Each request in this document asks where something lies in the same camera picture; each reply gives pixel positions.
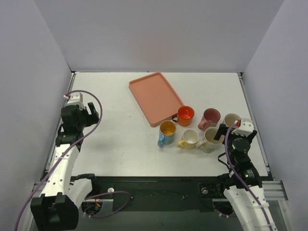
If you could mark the pink floral ceramic mug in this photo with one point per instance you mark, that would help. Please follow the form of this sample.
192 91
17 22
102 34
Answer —
209 119

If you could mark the salmon pink plastic tray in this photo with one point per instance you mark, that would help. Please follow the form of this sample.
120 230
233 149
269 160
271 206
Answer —
156 98

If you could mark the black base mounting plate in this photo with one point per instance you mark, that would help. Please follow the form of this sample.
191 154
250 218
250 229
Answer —
163 194

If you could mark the beige mug blue floral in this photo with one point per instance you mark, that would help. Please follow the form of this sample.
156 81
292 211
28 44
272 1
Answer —
230 119

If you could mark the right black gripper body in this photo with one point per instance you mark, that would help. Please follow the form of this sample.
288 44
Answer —
227 135

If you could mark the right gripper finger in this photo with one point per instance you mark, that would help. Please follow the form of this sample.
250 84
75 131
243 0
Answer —
221 132
251 136

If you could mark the aluminium frame rail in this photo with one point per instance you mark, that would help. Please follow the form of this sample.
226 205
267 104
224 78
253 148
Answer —
273 190

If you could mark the beige mug orange floral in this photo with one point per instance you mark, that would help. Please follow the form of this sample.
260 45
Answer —
208 144

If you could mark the blue patterned ceramic mug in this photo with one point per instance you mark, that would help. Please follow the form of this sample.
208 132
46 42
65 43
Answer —
167 132

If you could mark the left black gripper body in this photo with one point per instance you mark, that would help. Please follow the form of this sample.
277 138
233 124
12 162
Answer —
87 115

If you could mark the orange mug black handle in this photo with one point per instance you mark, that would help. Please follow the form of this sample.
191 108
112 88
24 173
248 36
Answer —
184 116

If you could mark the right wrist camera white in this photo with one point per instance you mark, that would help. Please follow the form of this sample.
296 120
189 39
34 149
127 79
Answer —
243 127

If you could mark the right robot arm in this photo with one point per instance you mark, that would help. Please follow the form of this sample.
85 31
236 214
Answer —
242 186

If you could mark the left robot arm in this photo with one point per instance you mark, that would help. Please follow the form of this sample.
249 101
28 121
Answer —
56 209

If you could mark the yellow ceramic mug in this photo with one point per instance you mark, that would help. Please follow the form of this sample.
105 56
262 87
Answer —
189 139

